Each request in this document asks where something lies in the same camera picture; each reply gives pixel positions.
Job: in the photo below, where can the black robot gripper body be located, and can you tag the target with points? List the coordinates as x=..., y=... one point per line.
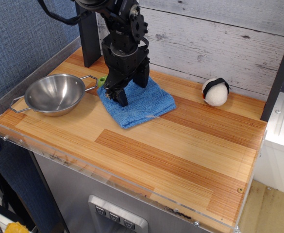
x=122, y=65

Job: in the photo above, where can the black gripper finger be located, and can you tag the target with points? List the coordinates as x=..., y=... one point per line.
x=121, y=97
x=141, y=76

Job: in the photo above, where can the blue microfiber towel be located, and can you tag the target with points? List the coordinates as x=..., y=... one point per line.
x=144, y=104

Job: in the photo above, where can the grey spatula with green handle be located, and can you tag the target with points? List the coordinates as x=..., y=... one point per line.
x=102, y=80

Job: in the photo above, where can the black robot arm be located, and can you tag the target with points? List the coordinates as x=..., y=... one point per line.
x=125, y=49

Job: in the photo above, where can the white plush ball black band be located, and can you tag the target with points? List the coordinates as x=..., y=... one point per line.
x=215, y=91

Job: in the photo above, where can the clear acrylic table guard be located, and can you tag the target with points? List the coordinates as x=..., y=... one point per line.
x=198, y=169

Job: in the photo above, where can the silver panel with buttons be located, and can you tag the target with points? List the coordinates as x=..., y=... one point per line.
x=110, y=218

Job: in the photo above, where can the white ribbed appliance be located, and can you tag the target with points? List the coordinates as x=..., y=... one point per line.
x=269, y=168

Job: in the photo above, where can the yellow and black object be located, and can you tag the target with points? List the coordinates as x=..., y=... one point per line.
x=15, y=227

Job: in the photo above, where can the stainless steel bowl with handles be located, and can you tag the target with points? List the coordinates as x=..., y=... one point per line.
x=56, y=95

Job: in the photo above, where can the dark grey right post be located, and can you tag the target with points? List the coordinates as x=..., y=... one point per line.
x=274, y=92

